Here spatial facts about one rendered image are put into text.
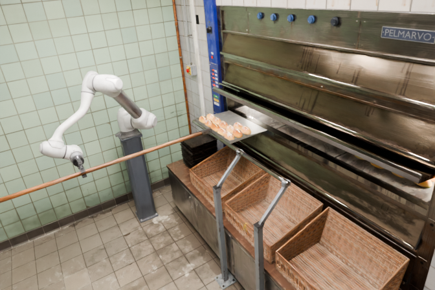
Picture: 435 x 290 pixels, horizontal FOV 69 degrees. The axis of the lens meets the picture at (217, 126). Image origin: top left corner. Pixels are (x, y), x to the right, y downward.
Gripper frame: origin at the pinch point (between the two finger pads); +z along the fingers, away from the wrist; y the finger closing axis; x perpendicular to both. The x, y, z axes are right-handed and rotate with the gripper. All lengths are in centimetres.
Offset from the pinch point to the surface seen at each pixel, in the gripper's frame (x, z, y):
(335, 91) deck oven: -137, 89, -46
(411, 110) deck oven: -137, 133, -48
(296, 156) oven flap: -138, 58, 13
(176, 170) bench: -86, -54, 62
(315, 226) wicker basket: -121, 95, 43
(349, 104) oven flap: -139, 98, -40
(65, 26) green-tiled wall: -27, -121, -82
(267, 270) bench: -82, 92, 61
